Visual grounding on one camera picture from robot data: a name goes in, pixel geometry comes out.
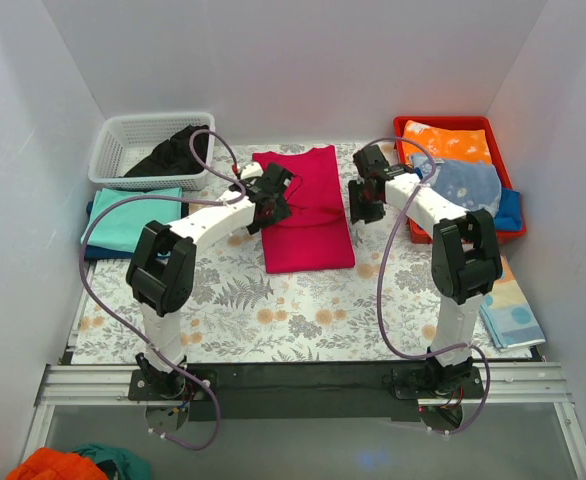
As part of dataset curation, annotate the aluminium frame rail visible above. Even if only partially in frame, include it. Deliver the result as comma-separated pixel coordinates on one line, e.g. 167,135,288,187
36,362,573,405

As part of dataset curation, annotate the floral table mat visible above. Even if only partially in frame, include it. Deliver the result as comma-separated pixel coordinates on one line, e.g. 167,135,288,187
70,142,532,365

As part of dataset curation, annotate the folded teal shirt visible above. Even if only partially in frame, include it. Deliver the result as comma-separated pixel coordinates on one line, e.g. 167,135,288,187
88,188,182,253

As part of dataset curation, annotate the orange patterned shirt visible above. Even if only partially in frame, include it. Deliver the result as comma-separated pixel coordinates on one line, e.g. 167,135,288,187
404,120,492,164

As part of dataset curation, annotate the white plastic basket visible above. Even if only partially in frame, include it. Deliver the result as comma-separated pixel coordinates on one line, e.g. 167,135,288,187
88,111,216,191

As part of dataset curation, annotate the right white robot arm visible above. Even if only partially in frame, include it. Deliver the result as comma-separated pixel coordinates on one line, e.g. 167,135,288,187
348,143,503,398

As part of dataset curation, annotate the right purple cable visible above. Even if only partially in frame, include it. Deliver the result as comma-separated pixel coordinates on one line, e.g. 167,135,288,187
360,137,492,435

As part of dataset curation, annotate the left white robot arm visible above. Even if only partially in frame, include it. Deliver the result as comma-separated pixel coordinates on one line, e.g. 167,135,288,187
126,162,294,400

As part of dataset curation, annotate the folded colourful patterned shirt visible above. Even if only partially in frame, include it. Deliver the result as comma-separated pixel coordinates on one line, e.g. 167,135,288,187
479,256,546,350

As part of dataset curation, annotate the black garment in basket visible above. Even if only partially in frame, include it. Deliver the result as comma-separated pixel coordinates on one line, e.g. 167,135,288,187
124,125,208,178

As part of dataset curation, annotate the orange cloth bottom corner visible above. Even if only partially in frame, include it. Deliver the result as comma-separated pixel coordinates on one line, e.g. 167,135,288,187
5,447,108,480

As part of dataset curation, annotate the folded dark blue shirt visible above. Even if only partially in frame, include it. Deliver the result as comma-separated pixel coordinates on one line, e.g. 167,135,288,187
84,201,190,260

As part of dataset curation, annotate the teal cloth bottom corner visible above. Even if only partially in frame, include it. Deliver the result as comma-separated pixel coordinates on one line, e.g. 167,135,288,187
71,443,152,480

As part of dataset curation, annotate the light blue patterned shirt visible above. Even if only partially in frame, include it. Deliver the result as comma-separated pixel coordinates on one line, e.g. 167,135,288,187
409,153,502,217

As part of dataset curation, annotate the magenta t shirt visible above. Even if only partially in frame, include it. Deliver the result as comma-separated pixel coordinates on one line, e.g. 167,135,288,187
252,145,355,274

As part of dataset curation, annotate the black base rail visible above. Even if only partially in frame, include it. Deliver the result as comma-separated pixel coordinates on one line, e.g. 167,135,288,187
128,360,484,422

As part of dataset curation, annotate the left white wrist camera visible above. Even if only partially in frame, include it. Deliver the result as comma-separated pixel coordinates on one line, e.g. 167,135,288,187
233,162,263,181

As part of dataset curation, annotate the red plastic bin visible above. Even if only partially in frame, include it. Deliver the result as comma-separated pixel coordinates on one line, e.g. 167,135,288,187
392,115,528,245

